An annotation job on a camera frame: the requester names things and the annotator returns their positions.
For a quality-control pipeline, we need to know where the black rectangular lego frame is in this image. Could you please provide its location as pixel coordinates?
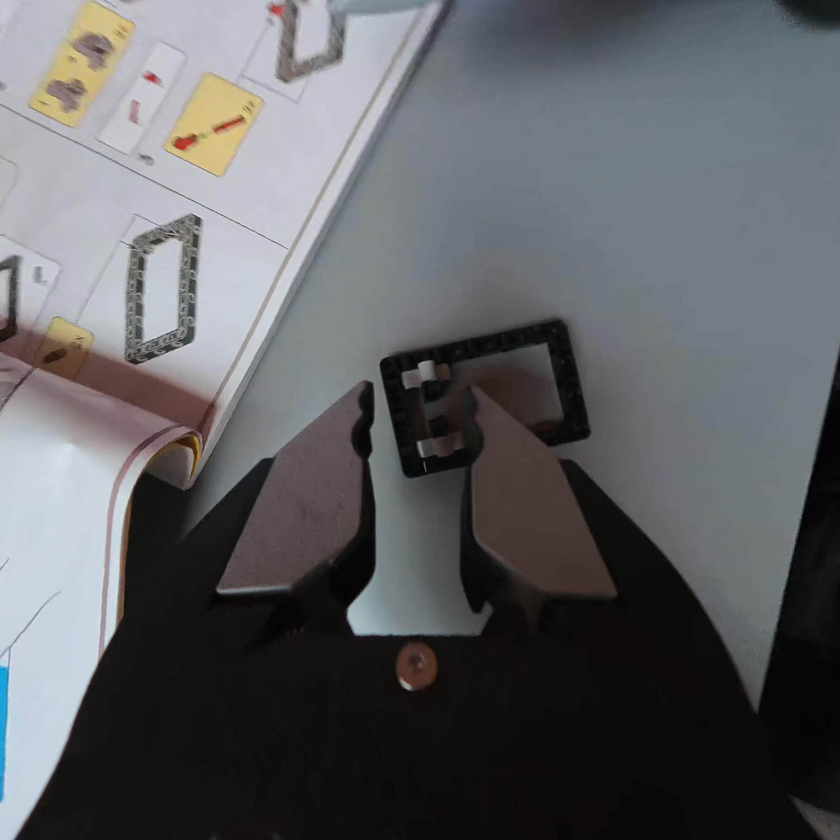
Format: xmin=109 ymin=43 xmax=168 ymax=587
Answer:
xmin=379 ymin=318 xmax=593 ymax=479

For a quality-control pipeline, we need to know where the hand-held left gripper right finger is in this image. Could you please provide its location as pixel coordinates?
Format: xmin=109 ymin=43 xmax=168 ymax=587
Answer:
xmin=461 ymin=385 xmax=620 ymax=614

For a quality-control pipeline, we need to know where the lego instruction booklet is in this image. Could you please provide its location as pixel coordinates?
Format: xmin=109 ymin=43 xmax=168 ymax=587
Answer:
xmin=0 ymin=0 xmax=455 ymax=821

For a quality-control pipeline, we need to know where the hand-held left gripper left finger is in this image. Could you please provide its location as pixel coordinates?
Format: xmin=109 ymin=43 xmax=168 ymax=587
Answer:
xmin=215 ymin=381 xmax=378 ymax=614

